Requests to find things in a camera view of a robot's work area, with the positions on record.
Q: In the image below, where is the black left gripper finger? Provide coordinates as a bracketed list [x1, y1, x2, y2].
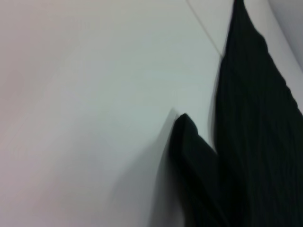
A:
[172, 113, 238, 227]

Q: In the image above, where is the black shirt with FREE print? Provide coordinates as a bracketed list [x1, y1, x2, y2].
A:
[212, 0, 303, 227]

